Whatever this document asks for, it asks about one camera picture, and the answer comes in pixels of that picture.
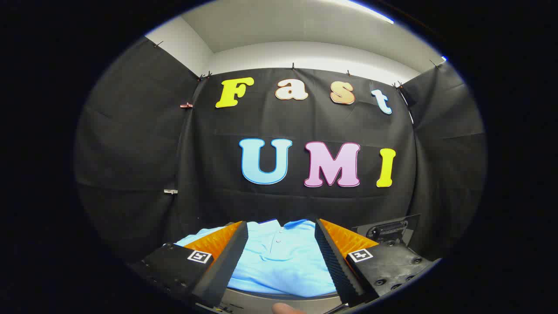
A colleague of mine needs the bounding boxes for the light blue polo shirt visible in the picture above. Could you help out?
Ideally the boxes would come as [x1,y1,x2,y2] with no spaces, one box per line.
[174,219,338,298]

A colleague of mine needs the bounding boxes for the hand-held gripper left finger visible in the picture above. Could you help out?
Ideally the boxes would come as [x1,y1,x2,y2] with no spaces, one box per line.
[129,220,249,308]

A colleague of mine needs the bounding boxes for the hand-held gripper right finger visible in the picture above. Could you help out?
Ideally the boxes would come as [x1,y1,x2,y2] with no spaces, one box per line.
[314,218,439,308]

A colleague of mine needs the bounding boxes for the black backdrop cloth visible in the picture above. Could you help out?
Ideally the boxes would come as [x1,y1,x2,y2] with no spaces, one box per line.
[74,37,487,262]

